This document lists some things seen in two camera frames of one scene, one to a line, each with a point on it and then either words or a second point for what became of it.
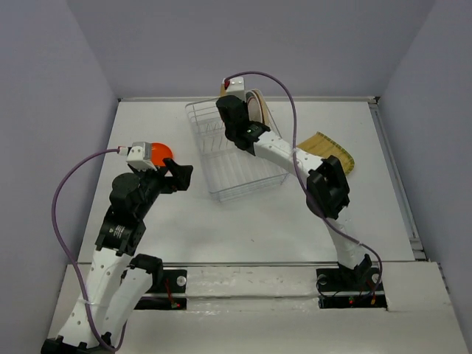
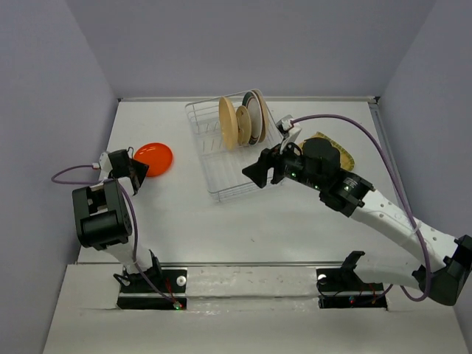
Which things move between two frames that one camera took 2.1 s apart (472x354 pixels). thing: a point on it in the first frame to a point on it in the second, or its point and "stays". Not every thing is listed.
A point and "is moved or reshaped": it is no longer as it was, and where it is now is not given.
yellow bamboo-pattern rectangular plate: x=322 y=146 stays
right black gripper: x=245 y=107 to x=257 y=172
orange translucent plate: x=158 y=152 stays
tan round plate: x=223 y=91 is moved or reshaped
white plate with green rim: x=254 y=107 stays
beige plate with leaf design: x=264 y=108 stays
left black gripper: x=181 y=179 to x=141 y=169
